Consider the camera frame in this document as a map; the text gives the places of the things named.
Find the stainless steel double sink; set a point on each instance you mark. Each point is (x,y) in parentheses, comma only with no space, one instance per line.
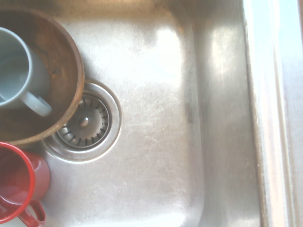
(154,94)

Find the metal sink drain strainer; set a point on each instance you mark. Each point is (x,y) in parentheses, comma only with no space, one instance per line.
(94,123)

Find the brown wooden bowl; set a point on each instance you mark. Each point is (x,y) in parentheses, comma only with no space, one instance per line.
(59,59)

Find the grey ceramic mug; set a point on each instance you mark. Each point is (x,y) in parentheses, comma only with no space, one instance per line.
(14,71)

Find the red ceramic mug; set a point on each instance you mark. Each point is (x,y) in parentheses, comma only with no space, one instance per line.
(14,175)

